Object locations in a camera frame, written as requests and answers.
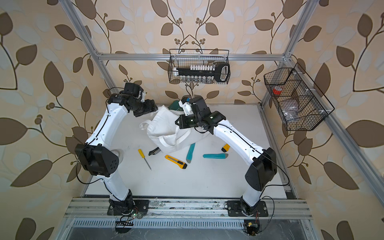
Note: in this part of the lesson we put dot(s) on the yellow handle screwdriver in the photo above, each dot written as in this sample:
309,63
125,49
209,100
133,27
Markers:
144,157

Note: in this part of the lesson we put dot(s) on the white printed tote bag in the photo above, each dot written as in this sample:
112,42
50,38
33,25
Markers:
163,131

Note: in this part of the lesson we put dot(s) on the clear plastic bag in basket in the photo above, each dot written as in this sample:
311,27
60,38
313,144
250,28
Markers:
290,109

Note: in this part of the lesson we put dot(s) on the black wire basket right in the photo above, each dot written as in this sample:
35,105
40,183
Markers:
314,106

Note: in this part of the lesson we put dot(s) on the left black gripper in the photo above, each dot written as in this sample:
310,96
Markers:
149,107

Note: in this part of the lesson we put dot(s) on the clear tape roll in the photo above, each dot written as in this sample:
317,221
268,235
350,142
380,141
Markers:
119,153

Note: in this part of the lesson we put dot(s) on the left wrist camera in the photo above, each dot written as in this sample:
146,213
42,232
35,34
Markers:
134,90

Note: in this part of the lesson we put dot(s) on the red small item in basket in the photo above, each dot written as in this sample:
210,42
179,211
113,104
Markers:
277,90

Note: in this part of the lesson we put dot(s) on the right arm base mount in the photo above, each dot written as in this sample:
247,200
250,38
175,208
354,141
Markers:
247,209

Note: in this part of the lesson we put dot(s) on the green plastic tool case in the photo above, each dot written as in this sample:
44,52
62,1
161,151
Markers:
175,106

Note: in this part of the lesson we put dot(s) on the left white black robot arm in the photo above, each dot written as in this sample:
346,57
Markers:
97,156

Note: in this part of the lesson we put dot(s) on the small yellow utility knife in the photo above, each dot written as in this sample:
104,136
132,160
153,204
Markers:
225,148

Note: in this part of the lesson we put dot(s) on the black grey utility knife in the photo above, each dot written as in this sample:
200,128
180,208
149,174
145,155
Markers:
155,151

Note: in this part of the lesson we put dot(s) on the black wire basket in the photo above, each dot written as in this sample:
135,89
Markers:
188,57
314,106

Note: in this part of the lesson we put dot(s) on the black socket bit set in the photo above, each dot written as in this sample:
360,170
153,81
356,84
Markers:
215,73

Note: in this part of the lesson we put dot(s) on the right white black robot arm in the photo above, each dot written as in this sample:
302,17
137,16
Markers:
262,162

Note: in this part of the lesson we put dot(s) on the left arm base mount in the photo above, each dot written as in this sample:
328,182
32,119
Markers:
128,208

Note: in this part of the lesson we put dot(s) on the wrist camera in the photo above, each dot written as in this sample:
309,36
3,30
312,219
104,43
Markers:
134,90
195,106

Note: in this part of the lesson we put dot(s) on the yellow black utility knife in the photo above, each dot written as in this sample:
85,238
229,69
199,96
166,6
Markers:
179,163

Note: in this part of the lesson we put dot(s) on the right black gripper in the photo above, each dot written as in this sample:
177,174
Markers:
183,124

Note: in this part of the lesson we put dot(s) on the black wire basket centre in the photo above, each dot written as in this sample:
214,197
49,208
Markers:
188,57

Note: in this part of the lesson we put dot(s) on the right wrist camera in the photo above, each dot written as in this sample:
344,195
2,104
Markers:
195,106

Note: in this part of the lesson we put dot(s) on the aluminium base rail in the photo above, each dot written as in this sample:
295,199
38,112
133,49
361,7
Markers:
193,209

